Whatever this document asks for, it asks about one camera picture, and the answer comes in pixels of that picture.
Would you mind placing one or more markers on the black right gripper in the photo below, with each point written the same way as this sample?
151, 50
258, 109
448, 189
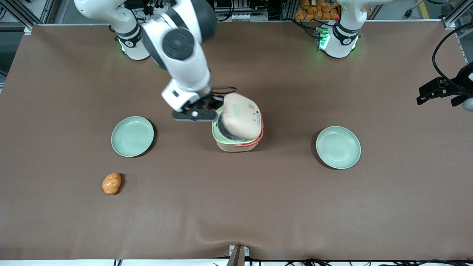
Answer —
209, 102

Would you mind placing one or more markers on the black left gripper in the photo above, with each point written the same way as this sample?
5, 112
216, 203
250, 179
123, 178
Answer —
464, 80

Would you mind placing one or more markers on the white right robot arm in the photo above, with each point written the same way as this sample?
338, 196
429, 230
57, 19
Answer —
184, 62

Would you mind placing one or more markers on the pale green round plate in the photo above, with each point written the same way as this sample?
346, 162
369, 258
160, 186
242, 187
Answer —
132, 136
338, 147

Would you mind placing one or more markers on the brown table cover mat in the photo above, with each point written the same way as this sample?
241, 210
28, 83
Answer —
236, 207

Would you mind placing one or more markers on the orange toy potato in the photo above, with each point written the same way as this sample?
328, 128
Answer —
111, 183

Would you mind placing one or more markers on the bag of orange toy food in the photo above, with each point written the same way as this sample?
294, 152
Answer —
314, 11

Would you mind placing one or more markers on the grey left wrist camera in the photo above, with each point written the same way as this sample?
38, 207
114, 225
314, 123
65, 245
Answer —
468, 104

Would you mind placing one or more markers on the aluminium frame post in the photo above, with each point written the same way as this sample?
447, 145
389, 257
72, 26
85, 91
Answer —
20, 14
452, 16

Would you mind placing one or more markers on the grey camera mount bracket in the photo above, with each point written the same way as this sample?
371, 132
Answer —
238, 255

